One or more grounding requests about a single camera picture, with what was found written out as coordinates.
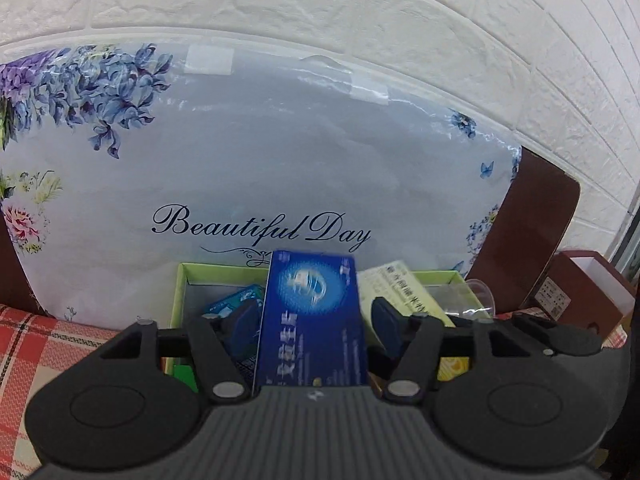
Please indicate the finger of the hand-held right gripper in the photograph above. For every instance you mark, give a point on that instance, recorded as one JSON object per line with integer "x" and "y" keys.
{"x": 560, "y": 335}

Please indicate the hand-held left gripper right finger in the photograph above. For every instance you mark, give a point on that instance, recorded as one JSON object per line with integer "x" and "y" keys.
{"x": 387, "y": 327}

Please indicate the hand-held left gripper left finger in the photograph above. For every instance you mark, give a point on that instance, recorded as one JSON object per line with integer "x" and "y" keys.
{"x": 245, "y": 327}

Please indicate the blue tin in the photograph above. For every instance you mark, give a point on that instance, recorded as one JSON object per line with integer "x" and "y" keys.
{"x": 230, "y": 302}

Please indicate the yellow green medicine box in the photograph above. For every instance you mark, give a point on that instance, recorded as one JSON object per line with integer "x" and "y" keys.
{"x": 415, "y": 295}

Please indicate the blue medicine box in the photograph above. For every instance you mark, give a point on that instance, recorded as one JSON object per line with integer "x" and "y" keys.
{"x": 310, "y": 340}

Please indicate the light green box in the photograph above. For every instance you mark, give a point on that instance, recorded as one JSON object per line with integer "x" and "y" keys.
{"x": 178, "y": 305}

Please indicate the clear plastic cup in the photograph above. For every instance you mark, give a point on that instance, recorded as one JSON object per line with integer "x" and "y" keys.
{"x": 465, "y": 300}

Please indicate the brown cardboard box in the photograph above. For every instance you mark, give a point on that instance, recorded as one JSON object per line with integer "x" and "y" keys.
{"x": 585, "y": 310}

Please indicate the floral Beautiful Day bag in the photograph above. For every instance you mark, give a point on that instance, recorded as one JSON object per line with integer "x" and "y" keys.
{"x": 300, "y": 160}

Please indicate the plaid bed sheet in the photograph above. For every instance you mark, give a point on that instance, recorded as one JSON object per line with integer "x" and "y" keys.
{"x": 30, "y": 360}

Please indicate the grey window frame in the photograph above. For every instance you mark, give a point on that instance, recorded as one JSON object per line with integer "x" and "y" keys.
{"x": 630, "y": 240}

